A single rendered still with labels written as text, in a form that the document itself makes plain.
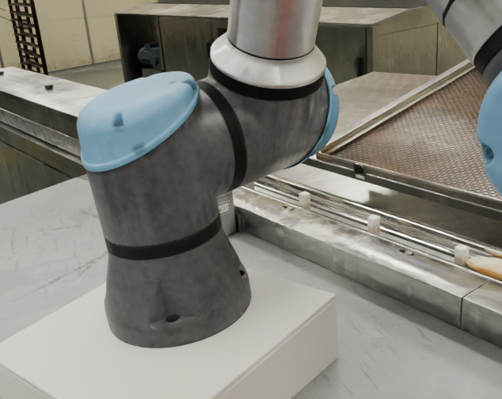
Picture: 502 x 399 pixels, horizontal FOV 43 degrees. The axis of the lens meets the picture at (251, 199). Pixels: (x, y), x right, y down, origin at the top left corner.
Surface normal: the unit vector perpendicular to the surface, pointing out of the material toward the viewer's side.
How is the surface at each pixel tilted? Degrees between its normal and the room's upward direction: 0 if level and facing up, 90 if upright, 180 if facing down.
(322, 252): 90
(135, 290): 74
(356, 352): 0
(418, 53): 90
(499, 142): 93
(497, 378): 0
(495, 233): 0
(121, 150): 88
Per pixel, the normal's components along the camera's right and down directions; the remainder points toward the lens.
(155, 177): 0.26, 0.33
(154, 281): -0.17, 0.09
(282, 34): 0.16, 0.65
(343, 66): -0.78, 0.29
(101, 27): 0.62, 0.24
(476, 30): -0.84, 0.43
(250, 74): -0.13, -0.12
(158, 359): -0.15, -0.92
